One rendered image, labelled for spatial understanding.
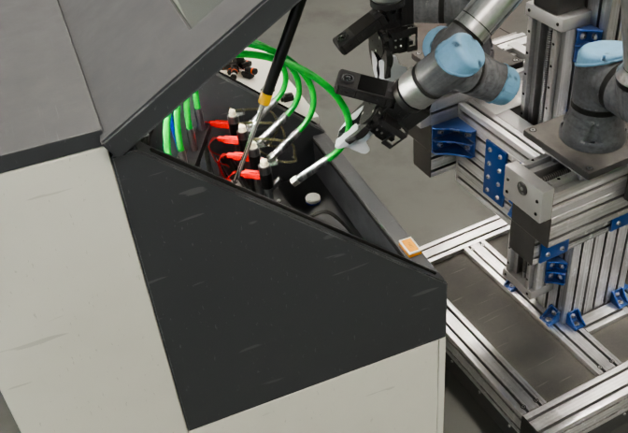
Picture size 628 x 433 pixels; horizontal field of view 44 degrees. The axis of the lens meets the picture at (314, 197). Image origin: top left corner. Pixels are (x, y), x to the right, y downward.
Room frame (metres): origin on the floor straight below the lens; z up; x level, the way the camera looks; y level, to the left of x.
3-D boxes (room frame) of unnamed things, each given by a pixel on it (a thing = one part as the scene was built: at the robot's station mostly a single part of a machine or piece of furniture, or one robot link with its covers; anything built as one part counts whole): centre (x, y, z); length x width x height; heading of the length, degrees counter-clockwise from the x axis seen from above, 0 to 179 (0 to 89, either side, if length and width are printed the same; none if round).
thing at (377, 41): (1.52, -0.20, 1.37); 0.09 x 0.08 x 0.12; 108
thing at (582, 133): (1.52, -0.66, 1.09); 0.15 x 0.15 x 0.10
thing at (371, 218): (1.50, -0.13, 0.87); 0.62 x 0.04 x 0.16; 18
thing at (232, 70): (2.17, 0.19, 1.01); 0.23 x 0.11 x 0.06; 18
